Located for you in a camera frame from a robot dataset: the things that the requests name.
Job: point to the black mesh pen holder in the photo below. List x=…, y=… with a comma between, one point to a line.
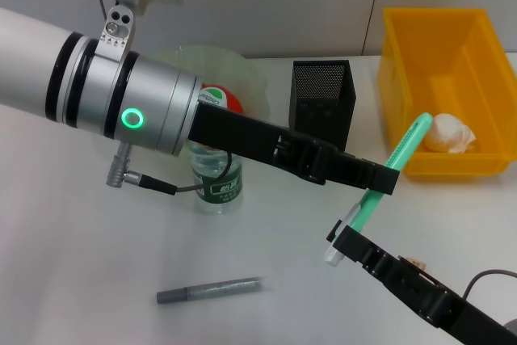
x=321, y=119

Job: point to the clear green-label water bottle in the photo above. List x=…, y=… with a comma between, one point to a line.
x=220, y=195

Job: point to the mint green utility knife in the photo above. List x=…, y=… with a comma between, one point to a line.
x=408, y=143

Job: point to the silver grey marker pen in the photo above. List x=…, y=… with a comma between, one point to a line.
x=210, y=290

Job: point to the beige eraser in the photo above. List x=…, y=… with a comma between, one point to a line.
x=418, y=262

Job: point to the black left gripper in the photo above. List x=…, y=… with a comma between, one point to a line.
x=242, y=137

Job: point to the yellow plastic bin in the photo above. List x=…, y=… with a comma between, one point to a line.
x=444, y=58

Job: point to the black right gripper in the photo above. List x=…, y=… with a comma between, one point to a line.
x=436, y=304

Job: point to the white paper ball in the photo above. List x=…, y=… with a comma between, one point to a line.
x=452, y=135

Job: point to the green glass fruit plate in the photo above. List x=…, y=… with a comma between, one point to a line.
x=238, y=74

